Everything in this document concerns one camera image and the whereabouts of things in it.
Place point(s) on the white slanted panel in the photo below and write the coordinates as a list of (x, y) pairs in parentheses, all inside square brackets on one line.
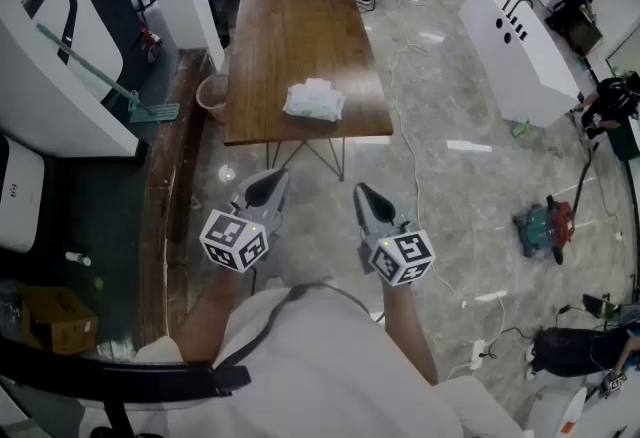
[(55, 111)]

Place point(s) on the red and white device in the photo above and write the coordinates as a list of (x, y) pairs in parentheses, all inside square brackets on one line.
[(150, 43)]

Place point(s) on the person's left forearm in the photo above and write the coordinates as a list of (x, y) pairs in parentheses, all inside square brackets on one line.
[(210, 321)]

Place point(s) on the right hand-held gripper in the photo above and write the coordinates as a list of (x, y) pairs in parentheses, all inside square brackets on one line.
[(402, 256)]

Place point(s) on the brown wooden curved ledge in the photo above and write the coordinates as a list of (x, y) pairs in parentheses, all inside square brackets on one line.
[(165, 176)]

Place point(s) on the small white bottle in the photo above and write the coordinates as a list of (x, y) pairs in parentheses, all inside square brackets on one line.
[(77, 258)]

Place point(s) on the white plastic packet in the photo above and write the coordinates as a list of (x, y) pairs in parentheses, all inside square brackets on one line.
[(312, 103)]

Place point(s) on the person's white shirt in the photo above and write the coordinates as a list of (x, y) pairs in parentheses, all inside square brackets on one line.
[(310, 366)]

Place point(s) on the pink plastic wastebasket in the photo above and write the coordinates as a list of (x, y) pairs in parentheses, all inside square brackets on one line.
[(210, 98)]

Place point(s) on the green and red floor machine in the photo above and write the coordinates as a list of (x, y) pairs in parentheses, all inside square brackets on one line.
[(537, 228)]

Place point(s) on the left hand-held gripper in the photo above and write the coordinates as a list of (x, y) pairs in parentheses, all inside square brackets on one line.
[(232, 241)]

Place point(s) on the white power strip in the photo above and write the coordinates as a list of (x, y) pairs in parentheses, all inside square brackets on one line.
[(478, 353)]

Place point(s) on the teal flat mop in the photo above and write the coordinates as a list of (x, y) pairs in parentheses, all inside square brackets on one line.
[(155, 113)]

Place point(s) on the person's right forearm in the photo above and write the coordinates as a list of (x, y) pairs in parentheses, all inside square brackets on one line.
[(405, 326)]

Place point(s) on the brown cardboard box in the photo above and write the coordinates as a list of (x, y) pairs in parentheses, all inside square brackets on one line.
[(55, 321)]

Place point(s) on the white sink cabinet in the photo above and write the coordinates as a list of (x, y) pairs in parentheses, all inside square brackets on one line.
[(520, 66)]

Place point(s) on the black metal table legs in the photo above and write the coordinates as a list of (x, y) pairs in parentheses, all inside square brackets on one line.
[(343, 161)]

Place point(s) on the white rounded appliance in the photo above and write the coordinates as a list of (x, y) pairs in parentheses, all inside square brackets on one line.
[(20, 196)]

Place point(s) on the black head camera mount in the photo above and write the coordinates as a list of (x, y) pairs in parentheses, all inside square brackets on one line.
[(125, 378)]

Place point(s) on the white pod with black stripe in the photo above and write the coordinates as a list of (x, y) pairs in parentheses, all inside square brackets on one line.
[(95, 41)]

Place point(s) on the green plastic packet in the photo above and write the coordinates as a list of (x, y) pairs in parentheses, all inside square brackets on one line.
[(520, 128)]

